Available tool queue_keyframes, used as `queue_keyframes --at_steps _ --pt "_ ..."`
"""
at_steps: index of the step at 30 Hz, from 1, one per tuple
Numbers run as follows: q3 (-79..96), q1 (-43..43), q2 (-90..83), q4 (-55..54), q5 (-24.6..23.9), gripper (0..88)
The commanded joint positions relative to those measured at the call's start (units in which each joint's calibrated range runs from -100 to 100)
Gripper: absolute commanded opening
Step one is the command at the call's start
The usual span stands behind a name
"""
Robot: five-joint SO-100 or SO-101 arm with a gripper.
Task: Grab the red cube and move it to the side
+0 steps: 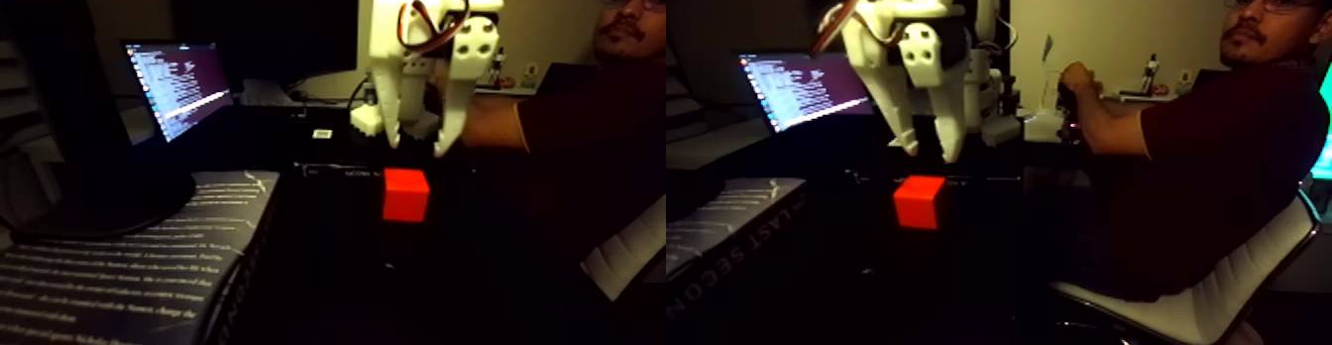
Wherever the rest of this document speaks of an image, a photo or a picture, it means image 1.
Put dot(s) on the red cube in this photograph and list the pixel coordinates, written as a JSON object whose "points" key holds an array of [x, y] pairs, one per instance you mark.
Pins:
{"points": [[406, 196]]}

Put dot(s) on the person's hand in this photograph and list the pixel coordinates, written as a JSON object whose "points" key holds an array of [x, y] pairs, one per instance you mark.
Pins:
{"points": [[1077, 82]]}

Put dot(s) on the small figurine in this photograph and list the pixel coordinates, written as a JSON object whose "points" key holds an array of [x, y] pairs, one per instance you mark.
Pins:
{"points": [[499, 68]]}

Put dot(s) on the small white tag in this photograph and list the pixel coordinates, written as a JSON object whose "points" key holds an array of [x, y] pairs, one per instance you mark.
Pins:
{"points": [[323, 134]]}

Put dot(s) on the black background monitor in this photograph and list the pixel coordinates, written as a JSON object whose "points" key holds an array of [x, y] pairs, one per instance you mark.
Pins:
{"points": [[291, 35]]}

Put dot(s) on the person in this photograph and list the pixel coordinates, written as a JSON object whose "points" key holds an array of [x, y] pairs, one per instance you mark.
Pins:
{"points": [[593, 149]]}

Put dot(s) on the open laptop lit screen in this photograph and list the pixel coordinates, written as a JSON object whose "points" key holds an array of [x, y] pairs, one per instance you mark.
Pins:
{"points": [[177, 82]]}

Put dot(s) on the black book white text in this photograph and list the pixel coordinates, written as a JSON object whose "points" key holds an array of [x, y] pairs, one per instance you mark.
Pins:
{"points": [[125, 274]]}

